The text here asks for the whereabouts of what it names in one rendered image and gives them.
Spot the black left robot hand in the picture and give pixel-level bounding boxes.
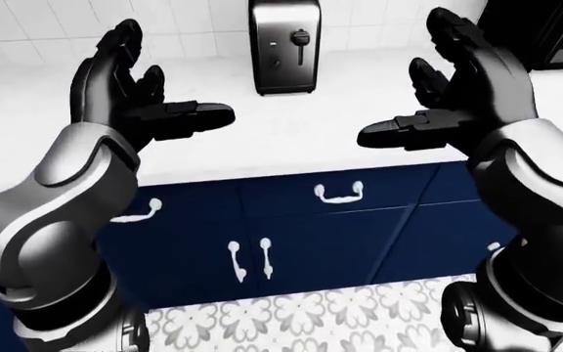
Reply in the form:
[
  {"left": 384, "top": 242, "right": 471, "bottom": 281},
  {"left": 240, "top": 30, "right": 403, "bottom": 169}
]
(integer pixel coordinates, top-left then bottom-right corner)
[{"left": 69, "top": 18, "right": 237, "bottom": 154}]

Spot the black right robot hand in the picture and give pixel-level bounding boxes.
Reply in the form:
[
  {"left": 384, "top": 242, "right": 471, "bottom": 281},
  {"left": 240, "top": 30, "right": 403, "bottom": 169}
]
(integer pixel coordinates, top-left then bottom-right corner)
[{"left": 356, "top": 7, "right": 541, "bottom": 152}]

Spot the silver black toaster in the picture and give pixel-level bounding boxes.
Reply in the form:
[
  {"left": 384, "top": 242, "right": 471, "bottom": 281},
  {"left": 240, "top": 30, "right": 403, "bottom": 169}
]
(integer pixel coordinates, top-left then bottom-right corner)
[{"left": 247, "top": 0, "right": 321, "bottom": 97}]

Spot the black toaster lever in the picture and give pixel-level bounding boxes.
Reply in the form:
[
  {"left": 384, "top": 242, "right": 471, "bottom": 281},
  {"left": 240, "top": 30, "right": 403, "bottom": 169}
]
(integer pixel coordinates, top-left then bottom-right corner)
[{"left": 288, "top": 28, "right": 312, "bottom": 47}]

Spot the black microwave oven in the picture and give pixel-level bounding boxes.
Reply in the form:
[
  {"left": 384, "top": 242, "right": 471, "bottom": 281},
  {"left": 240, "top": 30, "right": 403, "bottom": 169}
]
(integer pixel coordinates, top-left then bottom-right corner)
[{"left": 476, "top": 0, "right": 563, "bottom": 72}]

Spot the navy blue cabinet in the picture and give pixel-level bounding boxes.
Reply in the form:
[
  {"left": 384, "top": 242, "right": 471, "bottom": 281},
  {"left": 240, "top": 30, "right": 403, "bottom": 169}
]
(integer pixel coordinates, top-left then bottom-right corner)
[{"left": 0, "top": 148, "right": 563, "bottom": 352}]

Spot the white curved drawer handle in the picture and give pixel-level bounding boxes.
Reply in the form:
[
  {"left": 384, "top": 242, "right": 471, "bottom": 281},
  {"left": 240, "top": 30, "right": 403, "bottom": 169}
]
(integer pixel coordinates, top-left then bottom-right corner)
[
  {"left": 313, "top": 180, "right": 366, "bottom": 205},
  {"left": 108, "top": 197, "right": 163, "bottom": 225}
]

